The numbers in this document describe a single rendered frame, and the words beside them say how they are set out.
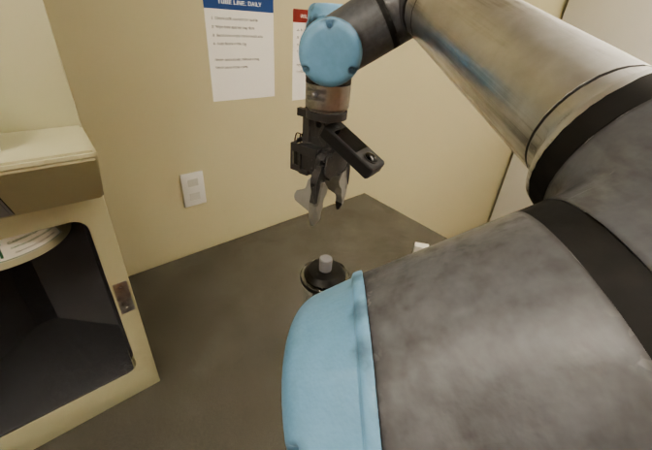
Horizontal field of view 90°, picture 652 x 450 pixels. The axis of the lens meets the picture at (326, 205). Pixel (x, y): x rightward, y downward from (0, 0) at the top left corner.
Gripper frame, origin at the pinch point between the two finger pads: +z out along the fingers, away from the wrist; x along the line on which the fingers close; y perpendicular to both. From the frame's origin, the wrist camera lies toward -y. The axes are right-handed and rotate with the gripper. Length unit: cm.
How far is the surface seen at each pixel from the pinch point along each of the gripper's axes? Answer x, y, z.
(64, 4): 13, 61, -33
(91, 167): 33.3, 11.8, -16.7
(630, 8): -242, -43, -50
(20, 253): 40.7, 26.2, -1.2
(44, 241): 37.5, 27.0, -1.3
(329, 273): 0.6, -1.6, 13.9
